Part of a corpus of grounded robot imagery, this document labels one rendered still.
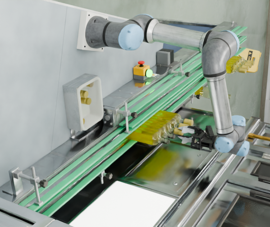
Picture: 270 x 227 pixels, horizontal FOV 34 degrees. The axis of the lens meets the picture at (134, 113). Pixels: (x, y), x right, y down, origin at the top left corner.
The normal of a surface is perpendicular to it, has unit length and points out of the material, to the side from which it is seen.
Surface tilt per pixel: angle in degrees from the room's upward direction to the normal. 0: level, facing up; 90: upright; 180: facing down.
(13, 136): 0
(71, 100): 90
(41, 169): 90
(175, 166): 90
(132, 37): 8
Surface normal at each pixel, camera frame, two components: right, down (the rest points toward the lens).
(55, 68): 0.85, 0.19
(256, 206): -0.05, -0.90
